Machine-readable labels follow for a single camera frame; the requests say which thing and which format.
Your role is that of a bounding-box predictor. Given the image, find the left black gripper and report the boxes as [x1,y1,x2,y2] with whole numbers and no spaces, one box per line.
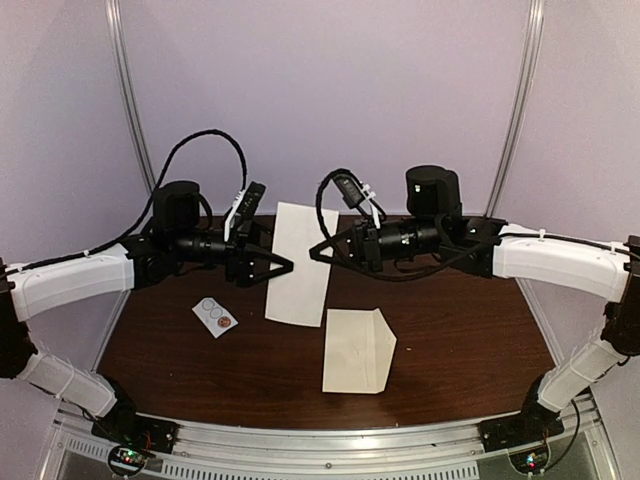
[172,219,294,290]

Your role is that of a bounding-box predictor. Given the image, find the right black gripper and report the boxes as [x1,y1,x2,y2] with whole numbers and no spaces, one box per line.
[309,217,444,276]

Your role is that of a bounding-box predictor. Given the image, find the white letter paper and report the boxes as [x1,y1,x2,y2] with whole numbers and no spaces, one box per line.
[265,202,330,328]

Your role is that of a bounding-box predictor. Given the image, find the cream paper envelope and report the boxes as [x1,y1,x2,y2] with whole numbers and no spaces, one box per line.
[322,309,397,395]

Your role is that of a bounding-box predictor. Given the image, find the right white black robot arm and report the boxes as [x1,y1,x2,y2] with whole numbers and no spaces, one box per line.
[309,165,639,442]

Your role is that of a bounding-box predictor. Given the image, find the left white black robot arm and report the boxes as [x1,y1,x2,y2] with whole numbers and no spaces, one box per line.
[1,181,294,444]

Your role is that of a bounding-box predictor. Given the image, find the sticker sheet with wax seal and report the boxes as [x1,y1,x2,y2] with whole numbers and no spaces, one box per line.
[192,297,238,338]

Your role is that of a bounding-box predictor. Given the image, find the right black camera cable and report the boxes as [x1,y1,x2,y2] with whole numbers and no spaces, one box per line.
[314,167,501,282]

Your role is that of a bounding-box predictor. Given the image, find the black camera cable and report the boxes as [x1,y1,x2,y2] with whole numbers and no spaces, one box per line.
[314,167,501,282]
[0,129,250,274]

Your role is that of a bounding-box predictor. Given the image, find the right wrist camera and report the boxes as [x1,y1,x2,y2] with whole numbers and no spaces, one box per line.
[334,174,387,229]

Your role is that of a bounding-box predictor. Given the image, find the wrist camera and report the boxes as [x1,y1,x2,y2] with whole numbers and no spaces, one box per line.
[223,181,266,242]
[334,174,387,229]

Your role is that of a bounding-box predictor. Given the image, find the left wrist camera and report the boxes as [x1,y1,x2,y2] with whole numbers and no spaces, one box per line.
[223,181,266,242]

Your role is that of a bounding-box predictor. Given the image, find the left black camera cable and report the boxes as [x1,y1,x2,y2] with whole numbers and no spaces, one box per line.
[0,129,250,274]

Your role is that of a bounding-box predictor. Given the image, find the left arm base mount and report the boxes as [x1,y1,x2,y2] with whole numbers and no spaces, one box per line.
[83,413,178,478]

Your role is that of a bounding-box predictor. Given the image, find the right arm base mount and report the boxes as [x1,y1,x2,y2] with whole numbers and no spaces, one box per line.
[478,397,564,476]

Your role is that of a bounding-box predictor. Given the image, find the left aluminium frame post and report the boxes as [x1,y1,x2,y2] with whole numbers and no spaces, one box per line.
[105,0,156,193]

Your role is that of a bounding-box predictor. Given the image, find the aluminium frame post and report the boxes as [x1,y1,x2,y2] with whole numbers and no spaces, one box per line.
[484,0,545,217]
[105,0,156,193]

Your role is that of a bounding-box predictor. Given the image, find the right aluminium frame post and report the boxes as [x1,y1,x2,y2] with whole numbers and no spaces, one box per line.
[484,0,545,217]

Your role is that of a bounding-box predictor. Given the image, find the front aluminium rail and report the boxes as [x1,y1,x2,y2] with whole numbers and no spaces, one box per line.
[47,389,609,480]

